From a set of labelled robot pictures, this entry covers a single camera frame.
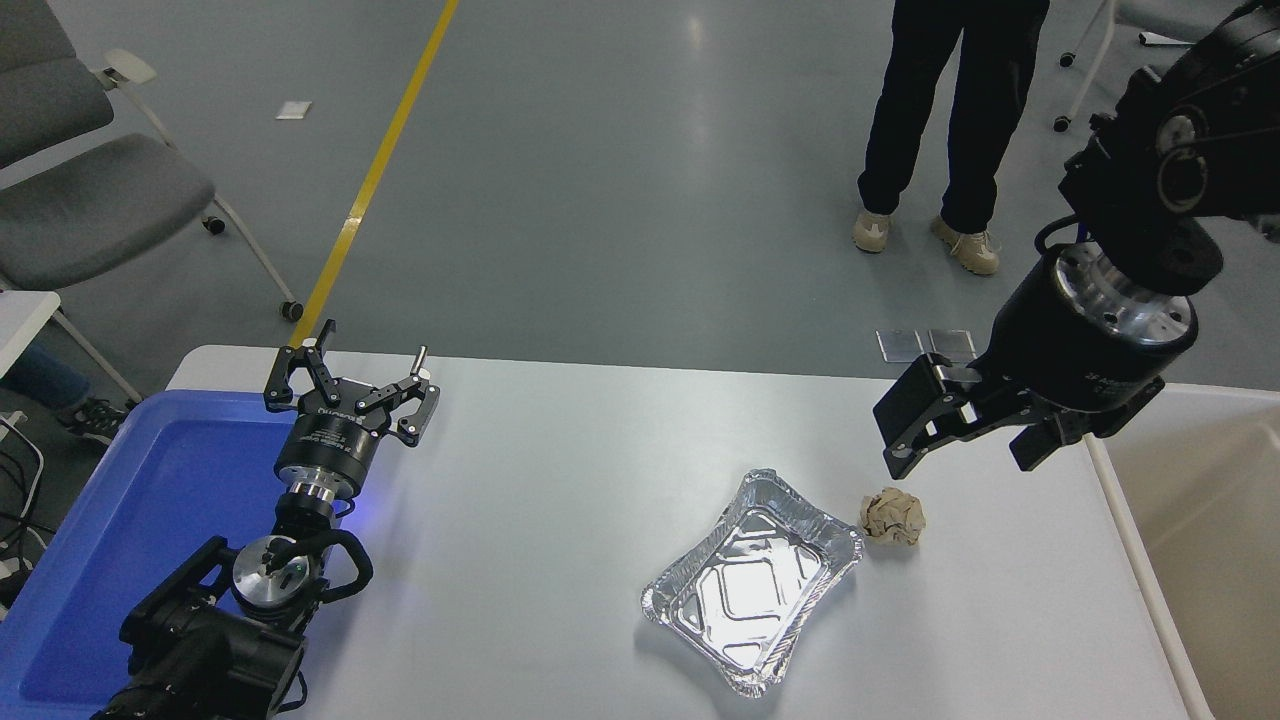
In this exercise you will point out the large pale bin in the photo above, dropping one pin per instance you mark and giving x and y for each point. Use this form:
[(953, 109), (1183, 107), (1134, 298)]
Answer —
[(1220, 560)]

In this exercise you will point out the white desk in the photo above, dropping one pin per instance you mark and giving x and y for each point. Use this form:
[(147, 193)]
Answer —
[(22, 322)]

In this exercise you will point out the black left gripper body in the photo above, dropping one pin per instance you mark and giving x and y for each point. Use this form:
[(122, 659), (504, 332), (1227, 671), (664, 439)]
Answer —
[(330, 450)]

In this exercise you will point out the silver foil tray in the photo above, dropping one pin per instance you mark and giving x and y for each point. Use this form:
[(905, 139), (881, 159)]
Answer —
[(740, 590)]

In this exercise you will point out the silver floor plate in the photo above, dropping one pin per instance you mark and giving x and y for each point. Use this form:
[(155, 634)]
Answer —
[(900, 346), (950, 341)]

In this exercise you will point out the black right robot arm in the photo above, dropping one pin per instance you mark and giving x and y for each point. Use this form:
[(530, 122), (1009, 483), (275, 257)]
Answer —
[(1200, 100)]

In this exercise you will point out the seated person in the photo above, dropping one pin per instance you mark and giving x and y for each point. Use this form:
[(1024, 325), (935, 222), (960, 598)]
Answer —
[(40, 378)]

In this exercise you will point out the crumpled tan paper ball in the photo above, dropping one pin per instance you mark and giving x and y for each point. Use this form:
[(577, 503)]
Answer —
[(892, 516)]

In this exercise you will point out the blue plastic tray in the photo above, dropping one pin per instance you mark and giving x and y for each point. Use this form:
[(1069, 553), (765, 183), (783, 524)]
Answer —
[(150, 500)]

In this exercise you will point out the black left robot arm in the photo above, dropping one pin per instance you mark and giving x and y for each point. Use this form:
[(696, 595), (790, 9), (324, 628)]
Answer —
[(200, 640)]

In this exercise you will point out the grey chair with white legs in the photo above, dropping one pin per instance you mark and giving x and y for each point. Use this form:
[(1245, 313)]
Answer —
[(1095, 50)]

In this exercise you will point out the grey office chair with armrest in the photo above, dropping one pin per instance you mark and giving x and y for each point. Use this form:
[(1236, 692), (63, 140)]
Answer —
[(90, 210)]

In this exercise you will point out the standing person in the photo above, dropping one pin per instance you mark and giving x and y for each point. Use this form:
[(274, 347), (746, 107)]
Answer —
[(985, 120)]

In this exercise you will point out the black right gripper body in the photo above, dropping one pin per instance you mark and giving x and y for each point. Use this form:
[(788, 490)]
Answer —
[(1060, 350)]

